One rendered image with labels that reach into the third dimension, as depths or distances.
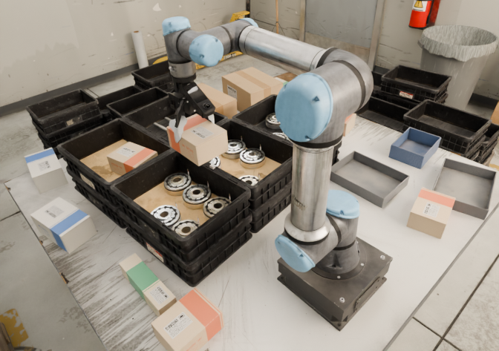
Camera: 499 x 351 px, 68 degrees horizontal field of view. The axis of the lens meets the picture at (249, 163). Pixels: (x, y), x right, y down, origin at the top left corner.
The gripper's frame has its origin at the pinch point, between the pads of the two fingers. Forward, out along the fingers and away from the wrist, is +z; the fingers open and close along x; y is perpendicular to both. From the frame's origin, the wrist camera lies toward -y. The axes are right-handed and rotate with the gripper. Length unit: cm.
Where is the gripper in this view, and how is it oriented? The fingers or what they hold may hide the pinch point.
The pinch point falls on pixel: (197, 134)
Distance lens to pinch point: 120.1
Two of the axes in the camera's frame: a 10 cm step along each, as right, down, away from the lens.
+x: -7.3, 4.3, -5.3
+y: -6.8, -4.1, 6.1
